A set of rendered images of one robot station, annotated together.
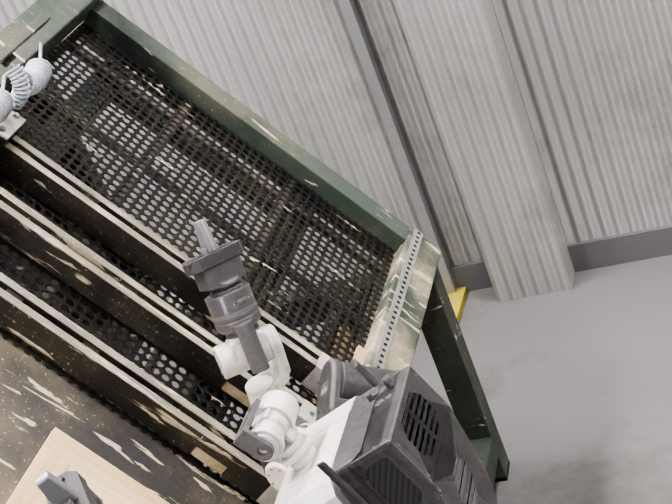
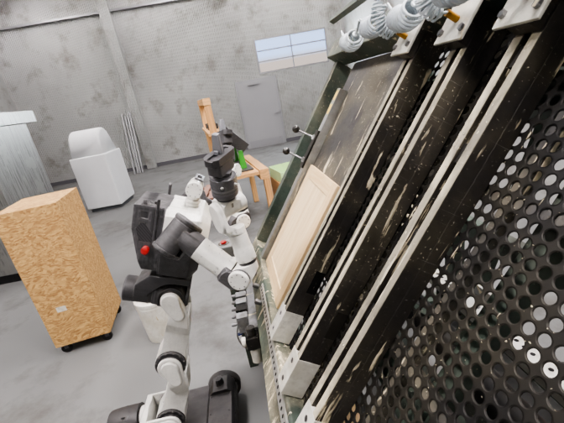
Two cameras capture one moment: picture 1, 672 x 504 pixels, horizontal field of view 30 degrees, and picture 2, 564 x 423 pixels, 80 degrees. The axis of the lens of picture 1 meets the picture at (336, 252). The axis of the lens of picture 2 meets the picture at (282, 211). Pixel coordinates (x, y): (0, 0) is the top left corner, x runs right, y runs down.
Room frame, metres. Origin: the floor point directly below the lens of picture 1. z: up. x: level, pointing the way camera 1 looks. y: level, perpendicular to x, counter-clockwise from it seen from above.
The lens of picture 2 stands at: (3.14, -0.12, 1.73)
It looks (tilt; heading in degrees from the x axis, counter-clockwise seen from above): 20 degrees down; 153
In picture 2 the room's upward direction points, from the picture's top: 10 degrees counter-clockwise
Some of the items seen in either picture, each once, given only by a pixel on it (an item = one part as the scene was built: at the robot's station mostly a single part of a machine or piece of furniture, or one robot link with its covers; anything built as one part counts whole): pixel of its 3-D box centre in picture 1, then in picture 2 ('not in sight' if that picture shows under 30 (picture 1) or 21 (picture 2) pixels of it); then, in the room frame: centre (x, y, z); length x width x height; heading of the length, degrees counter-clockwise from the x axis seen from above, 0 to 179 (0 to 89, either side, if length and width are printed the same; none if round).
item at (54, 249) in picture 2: not in sight; (68, 270); (-0.03, -0.59, 0.63); 0.50 x 0.42 x 1.25; 165
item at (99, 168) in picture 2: not in sight; (101, 168); (-4.99, -0.04, 0.82); 0.83 x 0.72 x 1.64; 153
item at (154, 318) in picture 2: not in sight; (157, 308); (0.47, -0.05, 0.24); 0.32 x 0.30 x 0.47; 156
